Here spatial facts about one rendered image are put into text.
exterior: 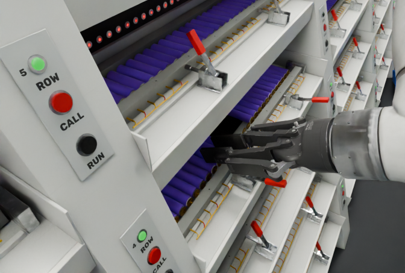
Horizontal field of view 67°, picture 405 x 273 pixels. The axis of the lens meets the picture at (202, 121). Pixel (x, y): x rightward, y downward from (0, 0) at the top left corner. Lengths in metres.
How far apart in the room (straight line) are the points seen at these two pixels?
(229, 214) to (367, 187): 1.12
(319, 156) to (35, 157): 0.32
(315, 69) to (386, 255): 0.78
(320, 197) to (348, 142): 0.68
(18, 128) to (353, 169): 0.35
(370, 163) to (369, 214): 1.09
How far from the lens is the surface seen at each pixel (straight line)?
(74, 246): 0.31
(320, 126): 0.43
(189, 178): 0.55
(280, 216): 0.77
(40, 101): 0.26
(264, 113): 0.68
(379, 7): 2.04
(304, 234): 0.98
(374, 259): 1.36
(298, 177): 0.85
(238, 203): 0.54
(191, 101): 0.43
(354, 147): 0.40
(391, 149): 0.39
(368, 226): 1.45
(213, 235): 0.51
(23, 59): 0.26
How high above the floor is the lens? 1.12
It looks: 28 degrees down
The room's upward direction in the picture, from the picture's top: 20 degrees counter-clockwise
